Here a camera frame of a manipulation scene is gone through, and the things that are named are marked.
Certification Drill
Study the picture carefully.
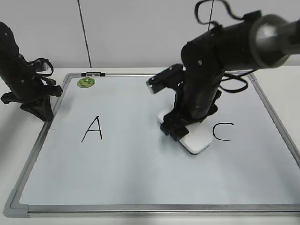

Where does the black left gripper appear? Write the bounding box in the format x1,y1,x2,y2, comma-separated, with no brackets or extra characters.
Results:
0,62,63,121

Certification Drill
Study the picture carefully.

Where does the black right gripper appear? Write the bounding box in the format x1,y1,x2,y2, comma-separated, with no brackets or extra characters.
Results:
160,69,224,142

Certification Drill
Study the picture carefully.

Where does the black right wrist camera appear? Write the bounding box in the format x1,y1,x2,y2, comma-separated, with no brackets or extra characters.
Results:
146,64,185,94

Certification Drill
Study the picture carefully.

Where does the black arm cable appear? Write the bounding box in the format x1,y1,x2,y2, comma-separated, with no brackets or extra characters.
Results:
194,0,249,94
35,58,57,87

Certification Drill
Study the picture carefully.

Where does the white whiteboard eraser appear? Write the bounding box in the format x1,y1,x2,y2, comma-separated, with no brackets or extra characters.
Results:
159,122,213,155

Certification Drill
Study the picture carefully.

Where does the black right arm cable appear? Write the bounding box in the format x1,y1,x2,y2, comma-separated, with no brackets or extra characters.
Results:
194,0,249,94

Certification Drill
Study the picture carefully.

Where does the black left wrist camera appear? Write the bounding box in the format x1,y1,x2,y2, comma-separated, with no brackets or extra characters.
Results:
29,58,50,72

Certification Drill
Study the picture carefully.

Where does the black grey board clip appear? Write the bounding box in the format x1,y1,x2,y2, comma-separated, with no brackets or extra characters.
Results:
81,72,106,77

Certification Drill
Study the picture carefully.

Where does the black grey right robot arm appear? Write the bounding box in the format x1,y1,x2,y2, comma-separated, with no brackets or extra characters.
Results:
160,11,300,141

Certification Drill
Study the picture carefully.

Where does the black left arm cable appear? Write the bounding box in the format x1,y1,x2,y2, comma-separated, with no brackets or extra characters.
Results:
35,58,57,87

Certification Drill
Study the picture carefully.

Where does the round green magnet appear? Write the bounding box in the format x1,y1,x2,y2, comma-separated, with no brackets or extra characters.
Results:
77,77,96,88

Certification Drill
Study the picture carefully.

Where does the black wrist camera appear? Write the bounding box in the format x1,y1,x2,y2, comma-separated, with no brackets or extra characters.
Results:
29,58,50,72
146,64,185,94

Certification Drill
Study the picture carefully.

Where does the aluminium framed whiteboard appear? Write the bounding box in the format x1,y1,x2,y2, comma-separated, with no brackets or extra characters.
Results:
3,73,300,218

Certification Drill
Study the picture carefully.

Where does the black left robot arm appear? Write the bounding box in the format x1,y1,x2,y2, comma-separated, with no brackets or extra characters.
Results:
0,22,63,121

